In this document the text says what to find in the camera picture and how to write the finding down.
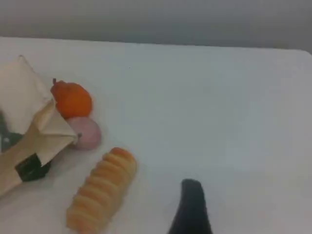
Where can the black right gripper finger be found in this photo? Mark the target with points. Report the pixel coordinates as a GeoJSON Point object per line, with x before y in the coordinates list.
{"type": "Point", "coordinates": [192, 209]}

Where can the orange pear-shaped pastry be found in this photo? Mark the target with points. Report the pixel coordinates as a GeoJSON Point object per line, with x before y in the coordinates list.
{"type": "Point", "coordinates": [73, 100]}

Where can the pink round pastry green leaf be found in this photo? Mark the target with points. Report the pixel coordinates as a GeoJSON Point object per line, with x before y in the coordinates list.
{"type": "Point", "coordinates": [89, 134]}

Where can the long striped golden bread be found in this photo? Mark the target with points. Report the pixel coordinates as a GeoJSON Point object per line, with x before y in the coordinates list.
{"type": "Point", "coordinates": [102, 190]}

